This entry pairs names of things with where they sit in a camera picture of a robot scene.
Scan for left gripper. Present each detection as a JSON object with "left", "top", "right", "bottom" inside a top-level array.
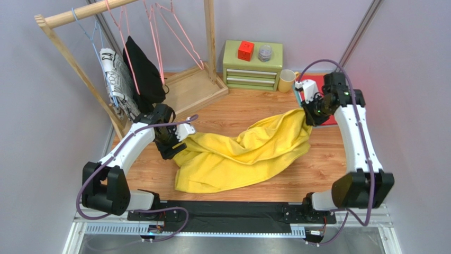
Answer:
[{"left": 155, "top": 122, "right": 187, "bottom": 160}]

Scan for yellow trousers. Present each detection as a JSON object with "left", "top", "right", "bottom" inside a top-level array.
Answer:
[{"left": 174, "top": 108, "right": 312, "bottom": 194}]

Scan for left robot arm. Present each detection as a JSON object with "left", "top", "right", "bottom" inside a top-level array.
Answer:
[{"left": 77, "top": 104, "right": 197, "bottom": 220}]

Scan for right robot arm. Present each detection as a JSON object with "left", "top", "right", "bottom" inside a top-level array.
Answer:
[{"left": 293, "top": 72, "right": 395, "bottom": 212}]

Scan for red folder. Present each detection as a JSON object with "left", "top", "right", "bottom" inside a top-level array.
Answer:
[{"left": 301, "top": 75, "right": 338, "bottom": 127}]

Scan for yellow mug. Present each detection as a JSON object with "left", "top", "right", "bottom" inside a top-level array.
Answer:
[{"left": 277, "top": 69, "right": 300, "bottom": 93}]

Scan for black garment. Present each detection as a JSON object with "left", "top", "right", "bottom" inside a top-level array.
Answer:
[{"left": 122, "top": 36, "right": 166, "bottom": 113}]

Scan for wooden clothes rack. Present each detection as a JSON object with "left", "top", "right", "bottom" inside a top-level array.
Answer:
[{"left": 34, "top": 1, "right": 228, "bottom": 138}]

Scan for black base cloth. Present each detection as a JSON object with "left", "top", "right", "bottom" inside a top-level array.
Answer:
[{"left": 128, "top": 201, "right": 337, "bottom": 233}]

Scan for white patterned garment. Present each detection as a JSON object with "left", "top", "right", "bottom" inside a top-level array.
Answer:
[{"left": 100, "top": 48, "right": 141, "bottom": 121}]

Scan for green mini drawer chest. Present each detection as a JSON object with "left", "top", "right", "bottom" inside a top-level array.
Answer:
[{"left": 222, "top": 40, "right": 283, "bottom": 92}]

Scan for red cube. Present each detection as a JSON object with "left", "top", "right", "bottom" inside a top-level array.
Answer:
[{"left": 238, "top": 41, "right": 255, "bottom": 61}]

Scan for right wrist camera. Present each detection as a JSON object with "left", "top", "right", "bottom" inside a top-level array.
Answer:
[{"left": 293, "top": 79, "right": 319, "bottom": 106}]

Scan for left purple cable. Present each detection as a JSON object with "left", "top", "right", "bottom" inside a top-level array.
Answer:
[{"left": 75, "top": 114, "right": 199, "bottom": 243}]

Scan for purple cable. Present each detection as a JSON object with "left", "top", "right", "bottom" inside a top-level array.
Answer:
[
  {"left": 297, "top": 59, "right": 375, "bottom": 247},
  {"left": 75, "top": 114, "right": 199, "bottom": 243}
]

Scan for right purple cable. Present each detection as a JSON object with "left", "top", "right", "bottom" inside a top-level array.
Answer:
[{"left": 297, "top": 59, "right": 375, "bottom": 247}]

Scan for aluminium base frame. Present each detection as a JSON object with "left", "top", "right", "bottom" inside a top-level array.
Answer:
[{"left": 62, "top": 198, "right": 402, "bottom": 254}]

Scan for blue wire hanger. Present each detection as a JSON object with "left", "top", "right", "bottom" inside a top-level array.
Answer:
[{"left": 71, "top": 7, "right": 119, "bottom": 108}]

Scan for pink wire hanger right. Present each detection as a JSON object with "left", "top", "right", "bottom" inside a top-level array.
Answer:
[{"left": 155, "top": 1, "right": 205, "bottom": 70}]

